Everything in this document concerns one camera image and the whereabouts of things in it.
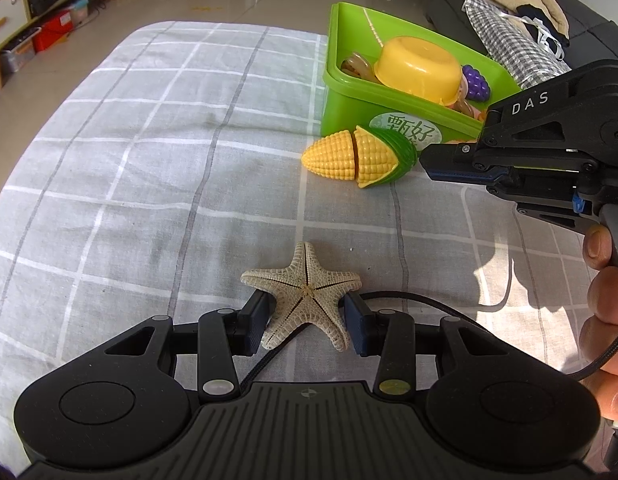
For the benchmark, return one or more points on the white wooden cabinet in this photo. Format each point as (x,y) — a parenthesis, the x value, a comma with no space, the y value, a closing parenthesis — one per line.
(9,15)

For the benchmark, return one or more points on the grey plaid blanket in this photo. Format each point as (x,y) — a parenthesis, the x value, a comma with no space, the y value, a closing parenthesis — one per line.
(509,40)

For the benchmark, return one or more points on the yellow plastic bowl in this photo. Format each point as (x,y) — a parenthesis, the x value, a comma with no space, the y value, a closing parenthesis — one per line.
(419,67)

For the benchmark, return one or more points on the purple toy grapes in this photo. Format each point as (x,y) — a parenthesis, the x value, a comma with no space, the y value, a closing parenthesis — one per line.
(476,82)

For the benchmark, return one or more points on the toy corn cob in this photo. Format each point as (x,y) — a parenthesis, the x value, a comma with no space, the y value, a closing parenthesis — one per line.
(334,157)

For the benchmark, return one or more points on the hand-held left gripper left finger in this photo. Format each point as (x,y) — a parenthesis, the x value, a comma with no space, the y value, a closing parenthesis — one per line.
(254,327)

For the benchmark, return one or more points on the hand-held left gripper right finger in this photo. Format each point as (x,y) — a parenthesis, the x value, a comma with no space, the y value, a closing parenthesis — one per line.
(359,327)

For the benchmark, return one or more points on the grey checked tablecloth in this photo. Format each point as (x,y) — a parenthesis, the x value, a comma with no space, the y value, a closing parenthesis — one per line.
(139,160)

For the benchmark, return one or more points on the green plastic box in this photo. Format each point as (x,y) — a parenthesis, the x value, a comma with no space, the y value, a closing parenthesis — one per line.
(349,95)

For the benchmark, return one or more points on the person's right hand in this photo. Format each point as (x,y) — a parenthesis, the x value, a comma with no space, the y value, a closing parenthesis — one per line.
(609,300)

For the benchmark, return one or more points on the dark grey sofa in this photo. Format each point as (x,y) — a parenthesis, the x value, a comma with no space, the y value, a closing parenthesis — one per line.
(589,15)

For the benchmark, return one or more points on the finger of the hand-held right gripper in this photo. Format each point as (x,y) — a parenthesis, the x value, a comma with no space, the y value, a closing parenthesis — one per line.
(459,162)
(544,195)

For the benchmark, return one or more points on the red storage bin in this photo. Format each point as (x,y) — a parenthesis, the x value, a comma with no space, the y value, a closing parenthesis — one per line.
(51,30)

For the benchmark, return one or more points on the dried starfish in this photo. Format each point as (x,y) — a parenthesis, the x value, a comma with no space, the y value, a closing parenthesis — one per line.
(304,285)

